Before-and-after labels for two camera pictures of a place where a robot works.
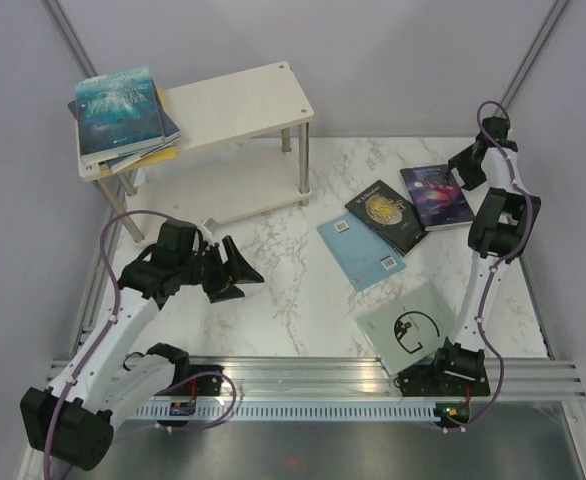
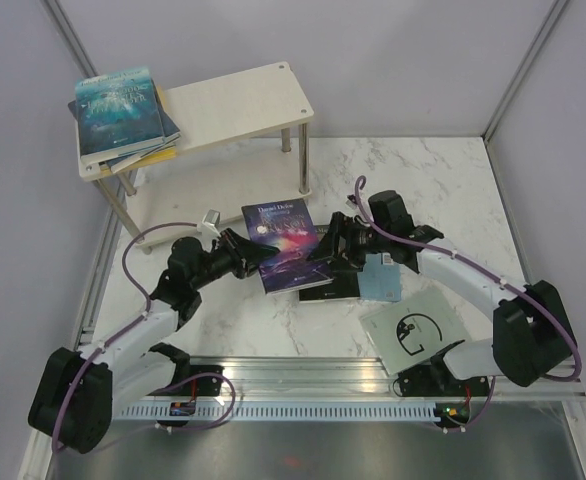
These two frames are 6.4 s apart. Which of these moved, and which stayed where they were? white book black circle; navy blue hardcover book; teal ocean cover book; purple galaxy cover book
Moved: purple galaxy cover book
Stayed: navy blue hardcover book; white book black circle; teal ocean cover book
